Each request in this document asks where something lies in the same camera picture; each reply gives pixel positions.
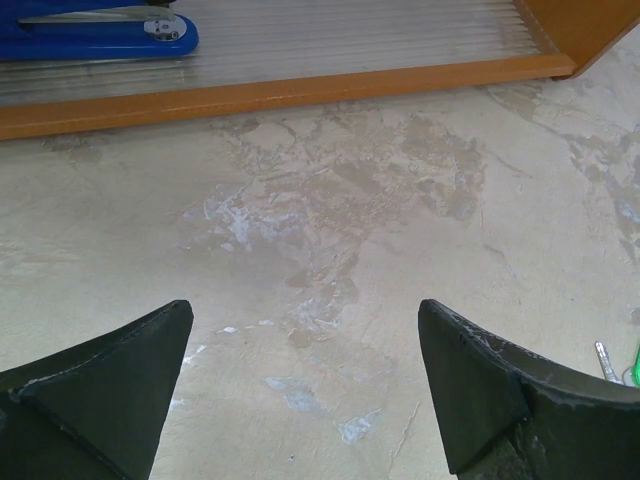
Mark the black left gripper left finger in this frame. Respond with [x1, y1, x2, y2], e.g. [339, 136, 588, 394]
[1, 300, 193, 479]

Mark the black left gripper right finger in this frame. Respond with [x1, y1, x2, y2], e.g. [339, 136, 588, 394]
[418, 299, 639, 479]

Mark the green-capped key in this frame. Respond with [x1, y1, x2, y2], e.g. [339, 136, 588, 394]
[594, 340, 640, 388]

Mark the blue stapler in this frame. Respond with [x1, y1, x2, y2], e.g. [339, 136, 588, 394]
[1, 0, 199, 61]

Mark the orange wooden shelf rack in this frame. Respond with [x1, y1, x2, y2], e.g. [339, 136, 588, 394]
[0, 0, 640, 142]

